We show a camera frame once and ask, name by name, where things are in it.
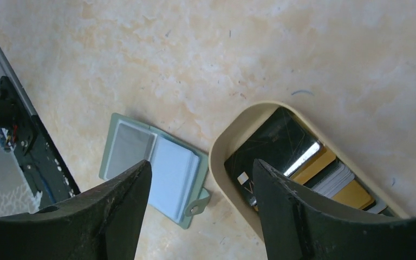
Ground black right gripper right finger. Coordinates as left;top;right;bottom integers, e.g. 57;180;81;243
253;159;416;259

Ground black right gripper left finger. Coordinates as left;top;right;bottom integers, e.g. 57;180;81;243
0;160;152;259

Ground green card holder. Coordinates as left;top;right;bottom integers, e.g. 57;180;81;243
99;113;211;229

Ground thin card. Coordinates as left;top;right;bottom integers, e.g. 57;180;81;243
104;120;157;180

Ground cream oval card tray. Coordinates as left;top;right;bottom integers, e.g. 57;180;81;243
208;101;410;241

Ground black VIP card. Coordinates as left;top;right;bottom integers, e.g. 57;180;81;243
224;107;323;207

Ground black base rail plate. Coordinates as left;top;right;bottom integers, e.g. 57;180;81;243
0;76;80;208

